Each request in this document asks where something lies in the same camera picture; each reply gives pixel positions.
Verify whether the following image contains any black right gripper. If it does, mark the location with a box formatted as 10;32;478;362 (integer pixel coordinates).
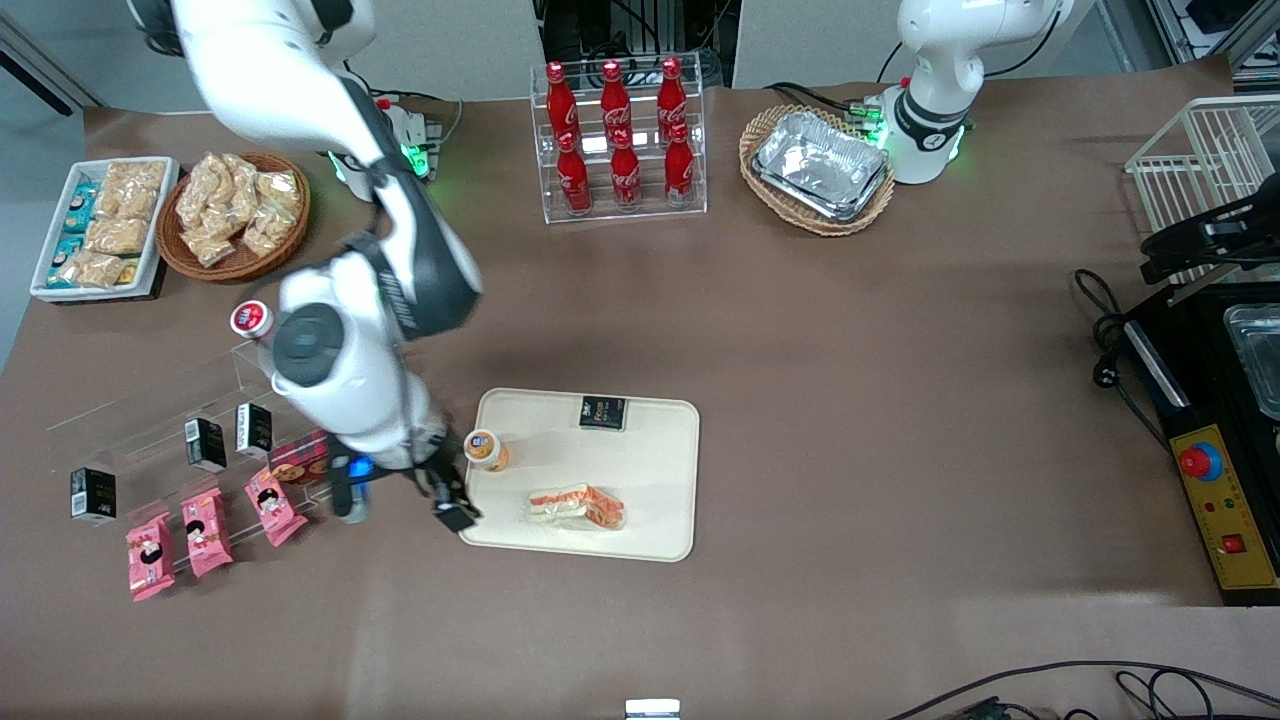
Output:
403;440;483;534

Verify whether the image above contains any triangle sandwich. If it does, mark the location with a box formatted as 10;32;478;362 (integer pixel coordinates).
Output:
520;484;627;532

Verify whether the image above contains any cream plastic tray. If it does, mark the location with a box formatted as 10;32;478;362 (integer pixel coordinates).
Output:
458;388;701;563

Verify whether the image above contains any aluminium foil tray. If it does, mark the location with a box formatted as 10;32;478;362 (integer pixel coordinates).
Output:
752;110;891;223

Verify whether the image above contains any orange lid yogurt cup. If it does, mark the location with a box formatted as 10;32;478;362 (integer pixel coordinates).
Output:
463;429;511;473

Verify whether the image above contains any red tartan shortbread box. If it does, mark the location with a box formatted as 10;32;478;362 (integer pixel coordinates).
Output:
268;430;333;487

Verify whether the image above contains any pink cartoon snack packet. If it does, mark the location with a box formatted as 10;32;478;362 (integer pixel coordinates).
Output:
245;467;309;548
181;488;235;578
125;510;177;602

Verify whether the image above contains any red lid yogurt cup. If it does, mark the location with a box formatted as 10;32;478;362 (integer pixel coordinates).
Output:
230;300;276;343

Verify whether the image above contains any brown wicker snack basket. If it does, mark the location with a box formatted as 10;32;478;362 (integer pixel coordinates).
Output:
155;150;313;284

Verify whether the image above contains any red cola bottle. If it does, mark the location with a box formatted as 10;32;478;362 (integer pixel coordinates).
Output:
664;124;696;204
600;60;633;136
546;62;581;141
610;130;643;209
657;57;689;131
556;132;593;214

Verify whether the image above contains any clear acrylic bottle rack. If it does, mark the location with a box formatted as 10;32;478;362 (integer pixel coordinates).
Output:
530;52;708;224

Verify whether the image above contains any tan snack bag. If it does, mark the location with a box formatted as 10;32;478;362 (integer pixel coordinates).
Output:
85;217;151;256
98;187;161;221
55;250;128;289
105;160;168;193

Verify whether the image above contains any light wicker basket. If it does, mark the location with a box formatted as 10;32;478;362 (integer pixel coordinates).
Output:
738;104;897;238

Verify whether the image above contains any white rectangular snack bin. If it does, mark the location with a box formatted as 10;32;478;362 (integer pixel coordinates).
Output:
30;155;181;303

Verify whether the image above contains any black equipment rack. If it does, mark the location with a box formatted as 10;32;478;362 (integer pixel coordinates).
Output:
535;0;741;91

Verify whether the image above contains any black sealing machine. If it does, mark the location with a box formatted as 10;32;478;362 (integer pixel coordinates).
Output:
1120;185;1280;608

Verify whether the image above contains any grey food container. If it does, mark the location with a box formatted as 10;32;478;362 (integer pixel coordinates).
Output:
1222;303;1280;421

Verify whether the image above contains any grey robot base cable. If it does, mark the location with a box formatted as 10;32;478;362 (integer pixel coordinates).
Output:
375;92;466;151

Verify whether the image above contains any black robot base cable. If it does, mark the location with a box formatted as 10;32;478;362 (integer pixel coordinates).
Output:
765;80;886;126

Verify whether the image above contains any long black cable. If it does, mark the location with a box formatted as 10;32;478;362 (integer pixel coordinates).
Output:
885;660;1280;720

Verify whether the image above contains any black power cable with plug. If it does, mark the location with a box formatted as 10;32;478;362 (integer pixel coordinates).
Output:
1075;268;1161;421

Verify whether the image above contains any looped black cable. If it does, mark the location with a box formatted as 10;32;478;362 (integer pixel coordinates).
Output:
1115;668;1280;720

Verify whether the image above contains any white wire basket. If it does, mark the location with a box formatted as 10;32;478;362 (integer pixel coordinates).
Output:
1125;95;1280;286

